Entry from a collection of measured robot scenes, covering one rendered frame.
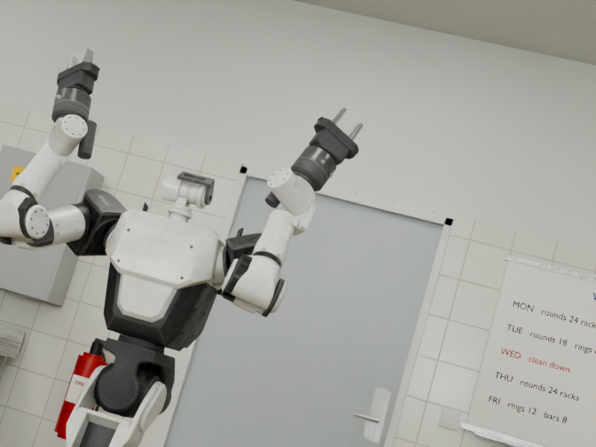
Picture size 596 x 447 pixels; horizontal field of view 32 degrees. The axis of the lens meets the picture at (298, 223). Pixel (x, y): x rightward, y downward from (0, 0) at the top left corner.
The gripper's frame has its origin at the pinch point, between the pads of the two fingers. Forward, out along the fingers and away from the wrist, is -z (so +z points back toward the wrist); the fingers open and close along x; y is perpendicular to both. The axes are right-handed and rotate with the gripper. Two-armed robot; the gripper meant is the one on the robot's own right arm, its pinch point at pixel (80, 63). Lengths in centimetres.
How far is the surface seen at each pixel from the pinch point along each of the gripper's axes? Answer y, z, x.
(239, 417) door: -239, -3, -138
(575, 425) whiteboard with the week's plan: -309, 2, 3
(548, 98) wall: -265, -149, 21
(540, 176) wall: -273, -111, 10
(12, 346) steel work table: -168, -33, -229
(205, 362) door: -223, -29, -150
